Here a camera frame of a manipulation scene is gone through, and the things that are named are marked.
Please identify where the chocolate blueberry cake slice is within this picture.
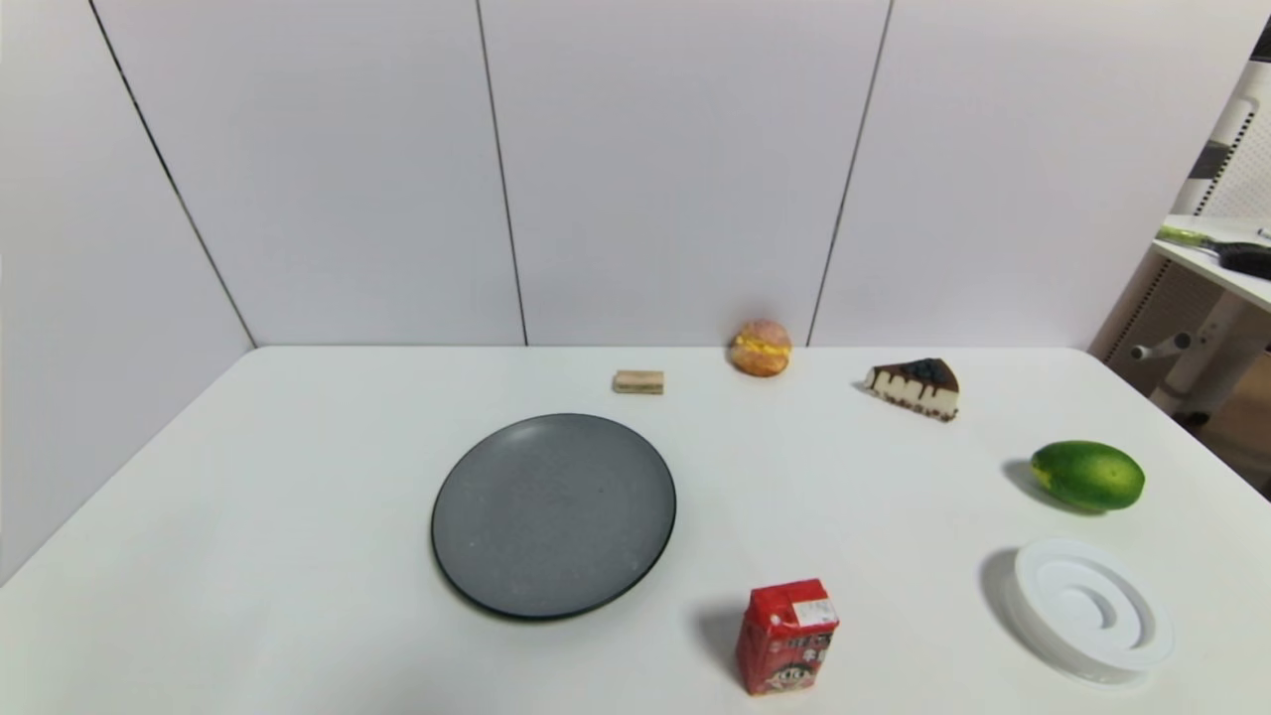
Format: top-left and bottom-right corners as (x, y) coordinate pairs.
(864, 357), (961, 423)

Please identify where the gray round plate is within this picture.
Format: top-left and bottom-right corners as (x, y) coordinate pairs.
(431, 413), (678, 623)

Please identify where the black object on desk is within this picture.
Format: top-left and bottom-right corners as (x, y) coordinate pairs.
(1217, 243), (1271, 280)

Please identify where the cream puff bun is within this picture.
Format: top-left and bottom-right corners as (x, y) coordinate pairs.
(730, 319), (793, 377)

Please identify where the red drink carton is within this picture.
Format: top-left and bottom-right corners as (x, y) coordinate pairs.
(736, 579), (841, 697)

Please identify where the green papaya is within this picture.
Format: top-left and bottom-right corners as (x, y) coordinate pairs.
(1030, 440), (1146, 513)

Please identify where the white round plastic lid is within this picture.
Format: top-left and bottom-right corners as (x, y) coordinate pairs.
(1011, 538), (1176, 684)

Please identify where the green tool on desk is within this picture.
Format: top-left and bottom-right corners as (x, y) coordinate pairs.
(1157, 225), (1237, 251)

